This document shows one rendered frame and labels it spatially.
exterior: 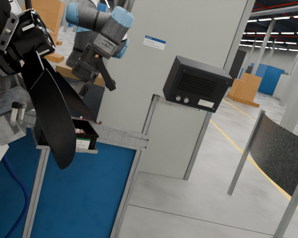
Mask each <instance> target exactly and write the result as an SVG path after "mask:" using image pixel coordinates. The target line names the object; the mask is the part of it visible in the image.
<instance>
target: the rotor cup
mask: <svg viewBox="0 0 298 238"><path fill-rule="evenodd" d="M17 16H18V17H19V22H18V25H17V27H16V29H15V31H14V33H13V35H12V37H11V39H10V41H9V44H8V46H7V48H6V49H5V50H4V51H1V50H0V66H1V67H2V68H3V69H4V70H5V71H6V72H8V73H9V74H11V75H13V76H14V75H16V74H19V73H20V69H21V63H20V61H21V60H24V61H26V60H27V59H28V57H29V56H30V54H31V53H32V51H33V50H34V49H35V50H36V51H37V52H38V53H41V52H43V51H45V50H47V49H48V50H49V51H48V52H46V53H43V54H41V55H39V57H40V58H42V57H44V56H47V55H49V54H51V53H53V52H55V45H54V42H53V40H52V37H51V35H50V33H49V31H48V29H47V27H46V26H45V24H44V22H43V20H42V19H41V17H40V16H39V14H38V13H37V12H36V11H35V10H34V9H28V10H26V11H24V12H22V13H19V14H17ZM31 24H34V27H31V28H29V29H27V30H25V31H23V30H22V28H24V27H26V26H29V25H31ZM41 27H42V28H44V30H45V34H44V33H43V31H42V29H41Z"/></svg>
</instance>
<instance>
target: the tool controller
mask: <svg viewBox="0 0 298 238"><path fill-rule="evenodd" d="M231 82H232V77H231V76H230V75H229V74H228V73H227V71H226V70H224V69H221V68H218V67H214V66H211V65H208V64H205V63H201V62H198V61H195V60H192V59H188V58H185V57H182V56H178V55H176V58H175V60H174V63H173V65H172V67H171V70H170V72H169V75H168V77H167V80H166V82H165V85H164V87H163V93H164V96H165V98H166V101H169V102H174V103H178V104H181V105H185V106H189V107H193V108H197V109H200V110H204V111H209V112H213V113H215V112H216V110H217V108H218V106H219V105H220V103H221V101H222V99H223V97H224V95H225V93H226V91H227V89H228V87H229V85H230V84H231Z"/></svg>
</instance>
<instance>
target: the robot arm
mask: <svg viewBox="0 0 298 238"><path fill-rule="evenodd" d="M99 1H100V0H77V2H70V3H69V4H68V6H67V10H66V16H65V19H66V21H67V22H68V23H70V24H72V25H75V26H78V29H77V32H76V37H75V42H74V45H73V49H72V52H71V54H70V55H69V57H68V58H67V60H66V65H67V66H69V67H72V72H71V73H72V74H74V75H75V76H76V77H77V78H79V79H80V80H79V82H78V83H77V84H70V85H71V86H72V87H73V89H74V90H75V91H76V92H77V94H78V95H79V96H80V97H81V99H82V98H83V97H84V96H85V94H86V93H87V91H88V90H89V89H90V87H91V85H92V84H93V83H94V82H95V81H96V79H97V77H98V75H99V73H101V75H102V77H103V79H104V81H105V86H106V87H107V88H108V89H109V91H113V90H115V89H116V87H115V85H116V83H115V81H114V80H113V79H112V78H111V76H110V74H109V72H108V70H107V68H106V66H105V64H104V62H103V60H102V58H103V57H104V58H106V59H108V60H109V59H110V58H111V57H113V58H118V59H120V58H122V57H123V55H124V53H125V51H126V49H127V46H128V43H129V39H128V38H127V37H128V35H127V31H128V30H129V28H130V27H131V25H132V23H133V21H134V16H133V15H132V14H131V12H132V9H133V6H134V3H135V0H116V2H115V6H114V10H113V12H111V14H108V13H105V12H102V11H100V10H97V7H98V4H99ZM95 55H98V57H95Z"/></svg>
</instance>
